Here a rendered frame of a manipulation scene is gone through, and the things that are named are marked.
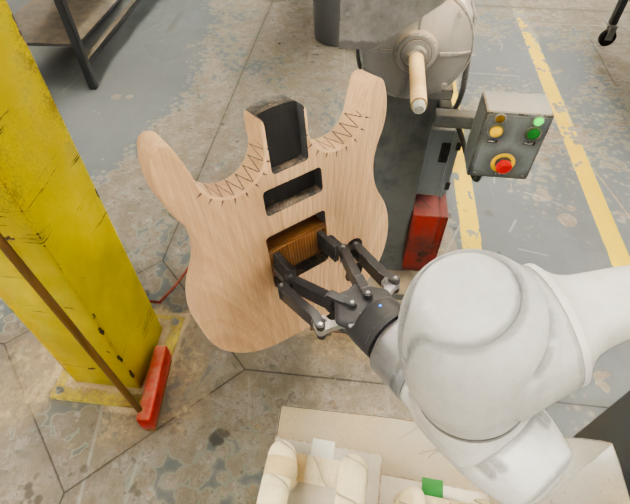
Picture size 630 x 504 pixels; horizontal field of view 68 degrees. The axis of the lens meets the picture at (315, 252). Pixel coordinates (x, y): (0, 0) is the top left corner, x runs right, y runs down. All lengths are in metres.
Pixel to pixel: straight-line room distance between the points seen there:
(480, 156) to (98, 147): 2.44
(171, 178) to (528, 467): 0.44
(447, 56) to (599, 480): 0.87
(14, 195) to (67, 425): 1.07
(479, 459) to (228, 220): 0.38
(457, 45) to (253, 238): 0.71
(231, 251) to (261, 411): 1.32
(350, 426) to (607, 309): 0.57
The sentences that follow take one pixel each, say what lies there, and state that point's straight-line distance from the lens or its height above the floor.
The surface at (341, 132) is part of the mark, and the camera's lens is 0.67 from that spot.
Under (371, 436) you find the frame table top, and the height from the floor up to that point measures 0.93.
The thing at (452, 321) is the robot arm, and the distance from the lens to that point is 0.31.
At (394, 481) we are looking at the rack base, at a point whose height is 1.02.
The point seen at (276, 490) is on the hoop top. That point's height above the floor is 1.21.
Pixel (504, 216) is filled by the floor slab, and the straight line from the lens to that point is 2.66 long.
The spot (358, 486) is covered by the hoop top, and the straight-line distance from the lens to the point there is 0.55.
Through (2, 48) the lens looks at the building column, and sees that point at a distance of 1.25.
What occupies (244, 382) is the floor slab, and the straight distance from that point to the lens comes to 1.95.
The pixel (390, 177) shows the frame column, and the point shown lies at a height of 0.76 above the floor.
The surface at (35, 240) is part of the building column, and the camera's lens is 1.35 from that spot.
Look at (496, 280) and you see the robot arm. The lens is 0.32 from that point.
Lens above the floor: 1.75
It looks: 49 degrees down
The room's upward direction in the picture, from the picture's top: straight up
